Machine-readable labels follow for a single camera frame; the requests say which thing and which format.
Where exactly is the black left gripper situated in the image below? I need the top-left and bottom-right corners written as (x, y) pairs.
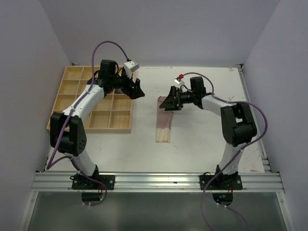
top-left (110, 68), bottom-right (144, 99)

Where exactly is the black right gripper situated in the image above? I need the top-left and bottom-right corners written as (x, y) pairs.
top-left (159, 86), bottom-right (195, 111)

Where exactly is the pink underwear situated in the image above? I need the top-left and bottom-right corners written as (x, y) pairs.
top-left (155, 96), bottom-right (173, 143)

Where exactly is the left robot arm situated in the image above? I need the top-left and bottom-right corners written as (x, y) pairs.
top-left (46, 59), bottom-right (145, 189)

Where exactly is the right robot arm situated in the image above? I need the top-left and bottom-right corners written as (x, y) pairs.
top-left (159, 77), bottom-right (257, 189)

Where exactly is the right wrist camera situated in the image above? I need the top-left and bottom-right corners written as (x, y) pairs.
top-left (174, 74), bottom-right (185, 86)

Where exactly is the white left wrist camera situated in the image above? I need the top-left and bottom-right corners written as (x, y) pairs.
top-left (123, 60), bottom-right (140, 75)

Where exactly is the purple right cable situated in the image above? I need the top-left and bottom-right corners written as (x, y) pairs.
top-left (182, 71), bottom-right (269, 231)

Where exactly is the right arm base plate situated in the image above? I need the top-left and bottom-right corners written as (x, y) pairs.
top-left (199, 172), bottom-right (243, 190)

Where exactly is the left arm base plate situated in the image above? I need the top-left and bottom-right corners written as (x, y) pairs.
top-left (70, 174), bottom-right (116, 190)

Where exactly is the aluminium mounting rail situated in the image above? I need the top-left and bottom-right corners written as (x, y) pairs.
top-left (31, 171), bottom-right (284, 193)

